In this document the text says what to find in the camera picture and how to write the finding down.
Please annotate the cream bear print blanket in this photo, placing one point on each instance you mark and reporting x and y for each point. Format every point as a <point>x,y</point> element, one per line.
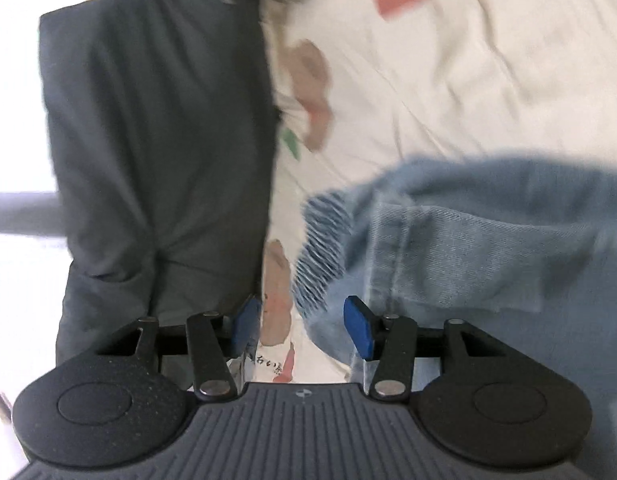
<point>463,85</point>

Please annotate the blue denim pants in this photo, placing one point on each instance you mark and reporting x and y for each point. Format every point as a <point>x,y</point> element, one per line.
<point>488,260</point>

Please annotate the dark green pillow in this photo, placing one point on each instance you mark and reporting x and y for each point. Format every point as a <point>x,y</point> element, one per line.
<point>163,135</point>

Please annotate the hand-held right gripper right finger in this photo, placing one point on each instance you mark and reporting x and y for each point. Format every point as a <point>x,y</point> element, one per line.
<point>358,327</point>

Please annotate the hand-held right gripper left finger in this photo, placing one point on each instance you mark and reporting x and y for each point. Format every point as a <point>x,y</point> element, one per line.
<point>246,322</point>

